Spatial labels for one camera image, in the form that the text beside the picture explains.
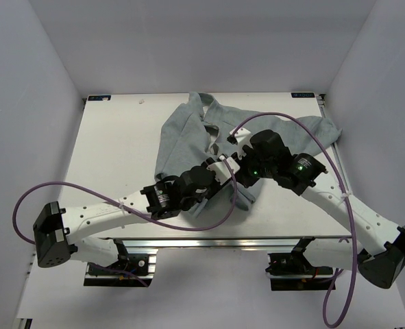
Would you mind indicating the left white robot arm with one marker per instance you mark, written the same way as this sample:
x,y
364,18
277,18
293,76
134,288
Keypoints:
x,y
62,234

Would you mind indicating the right blue table sticker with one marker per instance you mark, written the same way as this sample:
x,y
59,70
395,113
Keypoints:
x,y
301,95

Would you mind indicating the grey zip-up jacket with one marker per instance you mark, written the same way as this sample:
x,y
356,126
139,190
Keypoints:
x,y
198,129

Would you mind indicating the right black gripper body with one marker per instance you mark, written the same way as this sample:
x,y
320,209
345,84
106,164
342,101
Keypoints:
x,y
253,169

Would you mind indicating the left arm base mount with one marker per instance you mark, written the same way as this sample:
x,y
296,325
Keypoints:
x,y
132,269

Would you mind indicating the left blue table sticker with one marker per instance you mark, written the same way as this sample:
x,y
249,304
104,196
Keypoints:
x,y
99,98

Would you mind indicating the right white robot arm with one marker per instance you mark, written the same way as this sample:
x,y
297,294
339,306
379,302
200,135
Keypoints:
x,y
377,246

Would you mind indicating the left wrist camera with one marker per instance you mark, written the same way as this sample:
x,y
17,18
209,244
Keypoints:
x,y
224,169

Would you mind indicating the aluminium table frame rail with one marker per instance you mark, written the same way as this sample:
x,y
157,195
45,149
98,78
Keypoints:
x,y
239,243

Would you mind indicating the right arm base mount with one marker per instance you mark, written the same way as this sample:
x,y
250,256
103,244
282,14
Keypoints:
x,y
298,269

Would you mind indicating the blue table sticker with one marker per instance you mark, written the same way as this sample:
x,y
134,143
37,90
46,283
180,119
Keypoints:
x,y
99,98
301,95

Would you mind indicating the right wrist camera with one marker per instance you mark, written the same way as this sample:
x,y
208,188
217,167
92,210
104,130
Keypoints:
x,y
240,137

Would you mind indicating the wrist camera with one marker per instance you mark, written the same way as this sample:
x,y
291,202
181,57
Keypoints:
x,y
224,169
240,137

